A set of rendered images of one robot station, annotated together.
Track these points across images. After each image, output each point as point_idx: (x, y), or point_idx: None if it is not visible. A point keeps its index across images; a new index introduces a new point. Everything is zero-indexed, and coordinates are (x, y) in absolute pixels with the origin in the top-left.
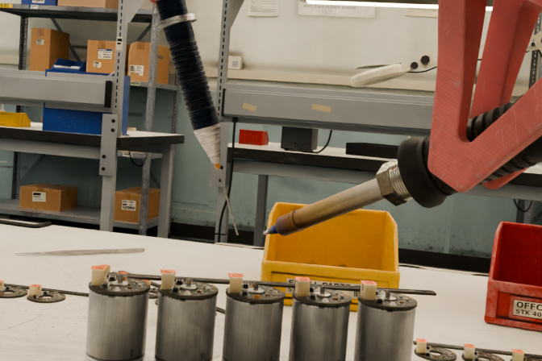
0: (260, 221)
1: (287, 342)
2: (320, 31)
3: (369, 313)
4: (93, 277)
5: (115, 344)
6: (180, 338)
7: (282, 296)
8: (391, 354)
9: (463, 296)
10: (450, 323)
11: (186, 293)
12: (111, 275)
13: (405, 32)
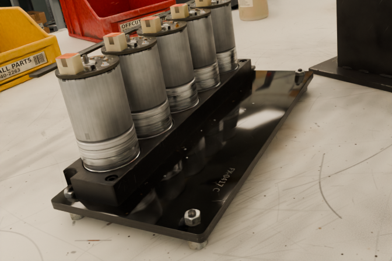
0: None
1: (55, 103)
2: None
3: (217, 13)
4: (74, 65)
5: (125, 114)
6: (157, 83)
7: (180, 21)
8: (233, 34)
9: (65, 44)
10: (97, 53)
11: (147, 42)
12: (48, 69)
13: None
